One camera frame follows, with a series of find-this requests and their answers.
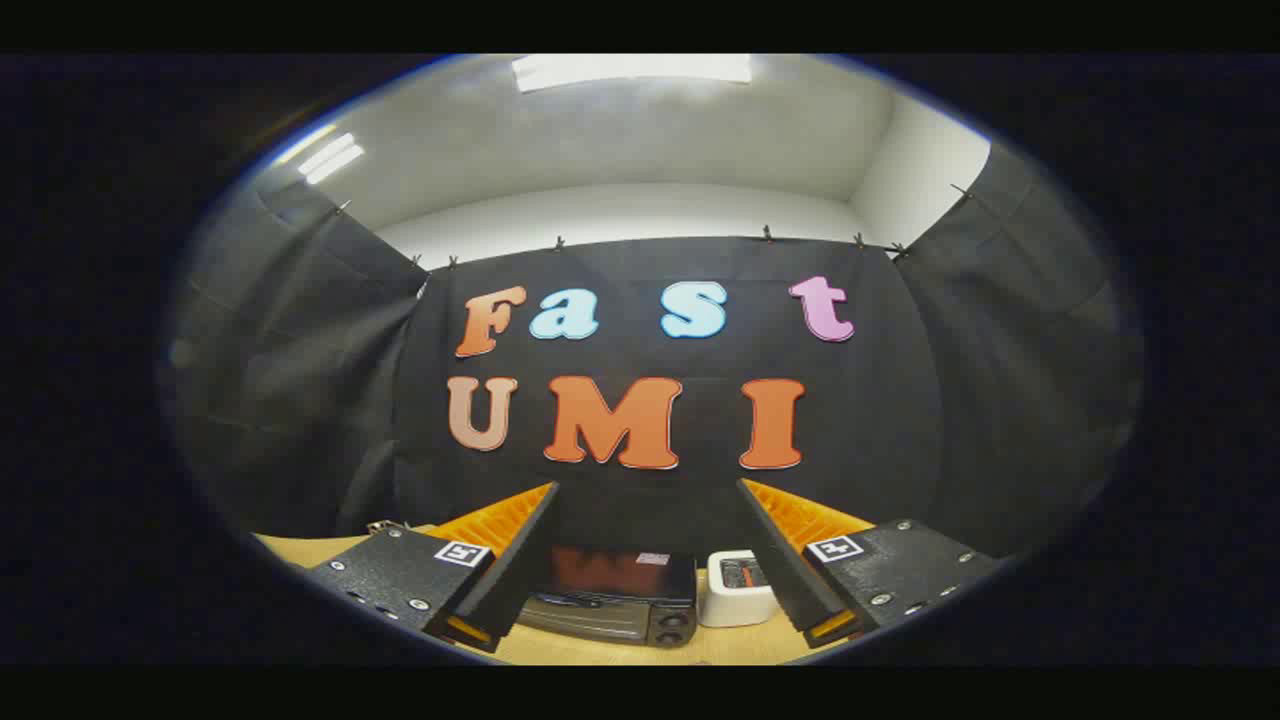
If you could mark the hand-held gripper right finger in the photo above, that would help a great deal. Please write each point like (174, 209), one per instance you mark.
(785, 570)

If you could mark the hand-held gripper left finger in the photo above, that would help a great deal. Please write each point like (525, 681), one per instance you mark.
(520, 570)

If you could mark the black toaster oven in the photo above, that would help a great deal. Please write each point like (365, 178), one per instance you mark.
(610, 610)

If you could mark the white bread toaster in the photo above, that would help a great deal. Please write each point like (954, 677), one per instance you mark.
(735, 605)

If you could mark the small ceiling light panel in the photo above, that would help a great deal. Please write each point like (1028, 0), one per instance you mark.
(330, 158)

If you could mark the large ceiling light panel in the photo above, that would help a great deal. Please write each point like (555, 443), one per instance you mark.
(630, 68)

